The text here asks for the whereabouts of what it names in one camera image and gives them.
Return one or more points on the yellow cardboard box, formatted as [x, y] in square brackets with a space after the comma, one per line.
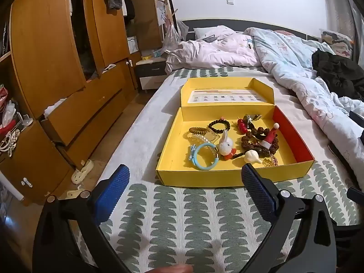
[176, 177]

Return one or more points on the wooden wardrobe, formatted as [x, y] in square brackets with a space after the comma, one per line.
[42, 51]

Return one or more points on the person's left hand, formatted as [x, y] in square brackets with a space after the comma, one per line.
[176, 269]

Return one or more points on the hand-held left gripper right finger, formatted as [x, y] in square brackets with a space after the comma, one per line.
[257, 193]

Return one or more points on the white pink duvet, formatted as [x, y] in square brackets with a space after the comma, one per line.
[216, 52]

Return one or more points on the white rabbit plush hair clip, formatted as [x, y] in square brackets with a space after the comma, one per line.
[226, 146]

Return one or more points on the wooden coat rack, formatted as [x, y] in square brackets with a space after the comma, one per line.
[170, 8]

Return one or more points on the white pillow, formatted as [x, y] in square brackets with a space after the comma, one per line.
[207, 31]

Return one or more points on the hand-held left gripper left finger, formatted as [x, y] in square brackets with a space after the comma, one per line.
[112, 193]

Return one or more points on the patterned pillow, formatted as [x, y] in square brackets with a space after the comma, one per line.
[337, 42]

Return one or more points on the shelf clutter pile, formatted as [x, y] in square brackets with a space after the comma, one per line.
[10, 128]

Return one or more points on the clear plastic bag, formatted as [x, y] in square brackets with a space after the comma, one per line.
[171, 38]

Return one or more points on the pearl hair claw clip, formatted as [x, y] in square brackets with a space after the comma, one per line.
[209, 138]

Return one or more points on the silver metal hair clip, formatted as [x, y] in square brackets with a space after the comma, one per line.
[253, 117]

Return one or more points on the black clothing pile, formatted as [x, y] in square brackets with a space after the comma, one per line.
[338, 71]

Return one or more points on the wooden nightstand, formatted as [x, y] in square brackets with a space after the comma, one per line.
[150, 71]

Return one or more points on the black hanging garment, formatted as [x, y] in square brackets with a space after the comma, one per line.
[129, 2]

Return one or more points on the dark bed headboard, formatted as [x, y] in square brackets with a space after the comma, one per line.
[241, 24]

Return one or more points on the santa hat hair clip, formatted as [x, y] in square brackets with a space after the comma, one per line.
[270, 140]

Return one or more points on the light blue printed duvet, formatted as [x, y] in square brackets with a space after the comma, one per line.
[287, 59]

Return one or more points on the white garlic shaped charm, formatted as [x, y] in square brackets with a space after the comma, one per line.
[252, 156]

